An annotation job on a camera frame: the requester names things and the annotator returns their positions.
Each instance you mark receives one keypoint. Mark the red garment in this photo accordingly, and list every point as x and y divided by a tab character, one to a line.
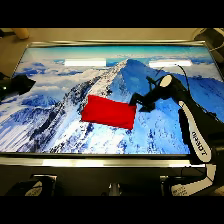
108	111

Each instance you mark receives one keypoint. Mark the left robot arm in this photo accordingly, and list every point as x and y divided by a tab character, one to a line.
16	85

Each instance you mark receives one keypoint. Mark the silver frame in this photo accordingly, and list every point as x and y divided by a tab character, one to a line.
100	162

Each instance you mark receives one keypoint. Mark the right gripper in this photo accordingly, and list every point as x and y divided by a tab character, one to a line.
144	99

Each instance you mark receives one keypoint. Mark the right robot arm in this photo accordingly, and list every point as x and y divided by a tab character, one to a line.
196	133

